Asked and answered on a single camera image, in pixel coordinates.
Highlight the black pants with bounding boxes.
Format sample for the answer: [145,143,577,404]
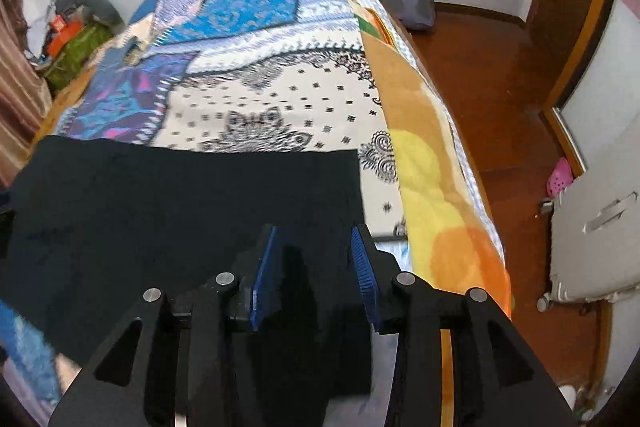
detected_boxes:
[1,136,371,397]

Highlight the orange yellow fleece blanket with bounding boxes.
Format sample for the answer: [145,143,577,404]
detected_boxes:
[359,31,514,427]

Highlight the pink croc shoe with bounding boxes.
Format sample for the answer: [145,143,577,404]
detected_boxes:
[546,157,574,199]

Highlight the patchwork patterned bedspread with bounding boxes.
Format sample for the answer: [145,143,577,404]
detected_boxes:
[0,0,507,408]

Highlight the white suitcase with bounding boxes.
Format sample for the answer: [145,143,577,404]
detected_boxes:
[537,118,639,312]

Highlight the wooden lap desk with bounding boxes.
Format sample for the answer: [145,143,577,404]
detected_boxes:
[27,67,94,159]

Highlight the striped pink curtain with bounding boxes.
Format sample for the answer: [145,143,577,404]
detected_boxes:
[0,0,52,187]

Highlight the green patterned storage box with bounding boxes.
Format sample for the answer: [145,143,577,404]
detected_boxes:
[42,23,113,94]

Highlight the orange box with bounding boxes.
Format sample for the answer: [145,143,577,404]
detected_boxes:
[47,20,84,58]

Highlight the grey plush toy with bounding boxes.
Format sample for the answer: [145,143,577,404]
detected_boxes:
[53,0,125,34]

